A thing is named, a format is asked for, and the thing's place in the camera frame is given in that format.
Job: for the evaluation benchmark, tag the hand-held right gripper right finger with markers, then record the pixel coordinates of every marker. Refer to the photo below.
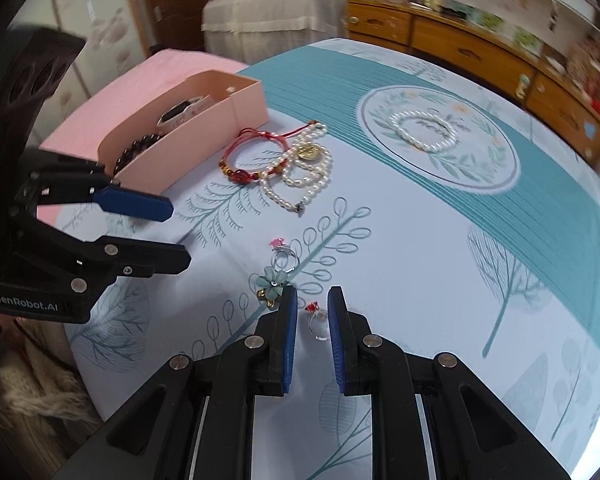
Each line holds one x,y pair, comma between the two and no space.
336,340

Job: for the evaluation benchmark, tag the leaf printed bed sheet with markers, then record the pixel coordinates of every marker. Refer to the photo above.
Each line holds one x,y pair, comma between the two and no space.
430,260

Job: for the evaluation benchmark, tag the white lace cover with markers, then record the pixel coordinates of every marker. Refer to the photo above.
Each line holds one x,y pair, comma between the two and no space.
260,5

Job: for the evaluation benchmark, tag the brown wooden door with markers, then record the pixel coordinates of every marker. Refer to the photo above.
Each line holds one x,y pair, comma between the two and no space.
180,0

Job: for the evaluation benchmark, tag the pink cardboard box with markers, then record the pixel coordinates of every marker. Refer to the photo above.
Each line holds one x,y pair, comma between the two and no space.
205,125

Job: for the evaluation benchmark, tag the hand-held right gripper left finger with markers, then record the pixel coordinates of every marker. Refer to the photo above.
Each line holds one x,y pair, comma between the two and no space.
287,340

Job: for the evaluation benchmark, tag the wooden dresser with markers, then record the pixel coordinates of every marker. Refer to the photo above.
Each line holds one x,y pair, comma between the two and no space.
470,51

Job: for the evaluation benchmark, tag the fluffy beige rug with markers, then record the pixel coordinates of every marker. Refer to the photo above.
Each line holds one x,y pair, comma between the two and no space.
30,400

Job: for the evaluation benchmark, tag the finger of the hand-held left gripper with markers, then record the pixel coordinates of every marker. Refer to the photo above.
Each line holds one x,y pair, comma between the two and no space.
145,259
135,205

